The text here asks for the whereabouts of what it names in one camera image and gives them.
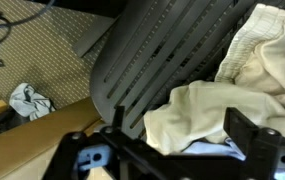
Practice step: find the brown leather armchair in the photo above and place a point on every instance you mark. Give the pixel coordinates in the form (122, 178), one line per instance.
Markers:
(32, 140)

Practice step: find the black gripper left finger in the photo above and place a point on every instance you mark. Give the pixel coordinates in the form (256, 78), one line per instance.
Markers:
(119, 117)

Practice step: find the pale blue crumpled cloth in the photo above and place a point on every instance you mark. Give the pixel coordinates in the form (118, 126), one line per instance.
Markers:
(28, 101)

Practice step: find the beige brown clothing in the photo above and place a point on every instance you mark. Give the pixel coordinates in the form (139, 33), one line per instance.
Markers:
(208, 106)

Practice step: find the black office chair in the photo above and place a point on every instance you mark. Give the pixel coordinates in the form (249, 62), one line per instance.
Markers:
(142, 50)

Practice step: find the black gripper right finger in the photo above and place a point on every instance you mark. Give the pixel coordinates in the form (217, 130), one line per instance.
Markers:
(242, 133)

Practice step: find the light blue clothing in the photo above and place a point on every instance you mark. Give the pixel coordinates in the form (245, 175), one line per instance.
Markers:
(212, 148)

